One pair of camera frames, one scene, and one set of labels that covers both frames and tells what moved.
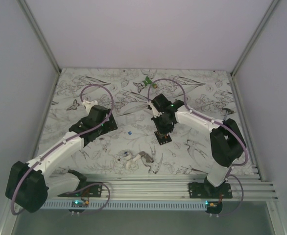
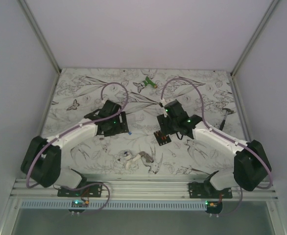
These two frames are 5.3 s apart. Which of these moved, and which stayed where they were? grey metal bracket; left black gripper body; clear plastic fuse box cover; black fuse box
Moved: left black gripper body
Stayed: black fuse box; clear plastic fuse box cover; grey metal bracket
